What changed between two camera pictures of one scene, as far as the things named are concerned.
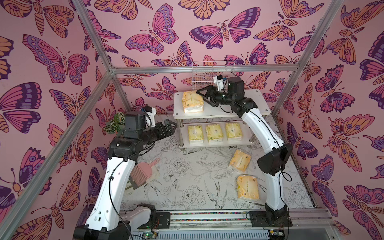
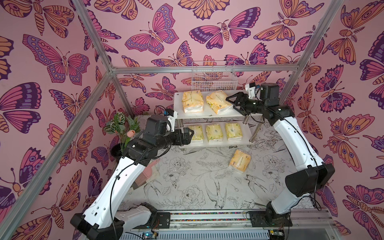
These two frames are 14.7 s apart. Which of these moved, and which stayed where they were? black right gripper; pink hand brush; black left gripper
Moved: black right gripper; black left gripper
Stayed: pink hand brush
